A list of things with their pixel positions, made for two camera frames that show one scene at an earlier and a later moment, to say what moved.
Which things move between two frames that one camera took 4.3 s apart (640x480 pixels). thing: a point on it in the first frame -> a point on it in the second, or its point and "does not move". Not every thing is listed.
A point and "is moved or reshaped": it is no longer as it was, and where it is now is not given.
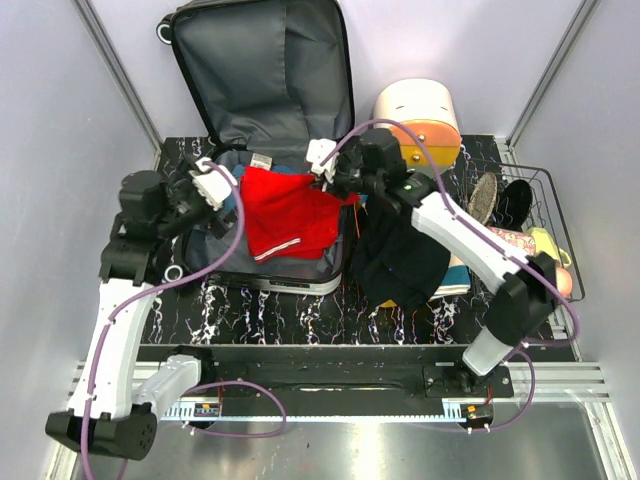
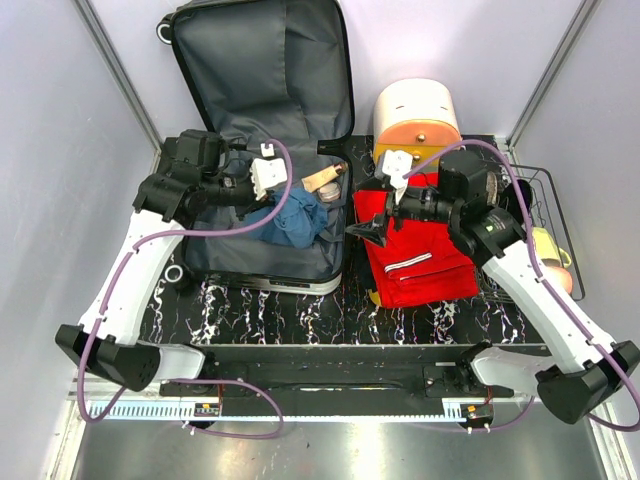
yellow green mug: x=545 y=243 does not move
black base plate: x=339 y=375 does not move
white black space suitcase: x=271 y=87 does not move
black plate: x=514 y=205 does not move
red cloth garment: x=287 y=216 -> x=423 y=261
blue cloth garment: x=231 y=200 is moved or reshaped
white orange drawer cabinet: x=427 y=107 does not move
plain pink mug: x=564 y=281 does not move
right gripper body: x=353 y=178 -> x=423 y=204
